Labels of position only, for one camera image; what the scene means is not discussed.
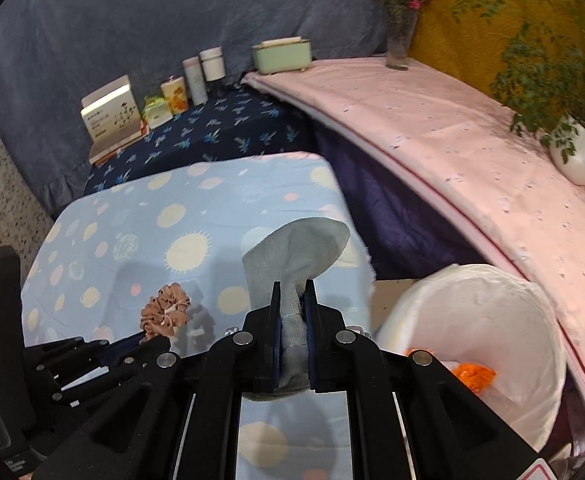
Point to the pink dotted scrunchie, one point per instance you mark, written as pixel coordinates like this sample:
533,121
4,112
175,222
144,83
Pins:
165,310

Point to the white lined trash bin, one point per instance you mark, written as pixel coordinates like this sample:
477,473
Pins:
497,310

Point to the light blue dotted tablecloth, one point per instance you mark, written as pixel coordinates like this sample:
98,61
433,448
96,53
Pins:
122,220

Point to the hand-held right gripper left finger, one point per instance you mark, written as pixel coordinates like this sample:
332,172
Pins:
276,340

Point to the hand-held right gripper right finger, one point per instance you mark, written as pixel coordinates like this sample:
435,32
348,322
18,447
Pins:
310,340

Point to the navy leaf-print cloth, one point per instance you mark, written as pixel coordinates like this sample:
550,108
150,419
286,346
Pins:
212,130

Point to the green tissue box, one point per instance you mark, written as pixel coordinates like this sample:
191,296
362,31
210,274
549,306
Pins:
282,55

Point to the glass vase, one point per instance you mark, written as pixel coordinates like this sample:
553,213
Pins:
401,45

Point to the yellow printed cup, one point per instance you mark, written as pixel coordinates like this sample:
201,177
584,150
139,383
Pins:
175,94

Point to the green leafy plant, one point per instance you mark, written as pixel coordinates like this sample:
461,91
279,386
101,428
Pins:
532,80

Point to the white jar with dark base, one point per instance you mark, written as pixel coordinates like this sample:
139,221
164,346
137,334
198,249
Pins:
211,65

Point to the green snack packet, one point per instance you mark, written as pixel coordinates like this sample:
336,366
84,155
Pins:
156,110

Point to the blue-grey backdrop cloth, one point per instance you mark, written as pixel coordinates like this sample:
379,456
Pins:
97,20

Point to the dark purple cloth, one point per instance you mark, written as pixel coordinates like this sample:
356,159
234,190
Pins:
397,200

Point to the pink cloth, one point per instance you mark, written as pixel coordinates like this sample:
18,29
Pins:
447,135

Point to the white plant pot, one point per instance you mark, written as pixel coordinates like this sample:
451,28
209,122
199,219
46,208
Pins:
580,160

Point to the grey sock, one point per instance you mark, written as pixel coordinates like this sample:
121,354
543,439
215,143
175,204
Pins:
292,255

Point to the white plant-print card box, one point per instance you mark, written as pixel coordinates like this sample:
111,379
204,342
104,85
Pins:
112,120

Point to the orange plastic bag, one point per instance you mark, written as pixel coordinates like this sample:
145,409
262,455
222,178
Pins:
472,375

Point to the yellow cloth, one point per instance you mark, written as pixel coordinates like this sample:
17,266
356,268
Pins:
437,50

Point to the slim white bottle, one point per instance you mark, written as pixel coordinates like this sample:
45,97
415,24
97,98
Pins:
195,80

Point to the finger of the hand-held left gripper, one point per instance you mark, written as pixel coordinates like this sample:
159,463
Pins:
117,375
72,355

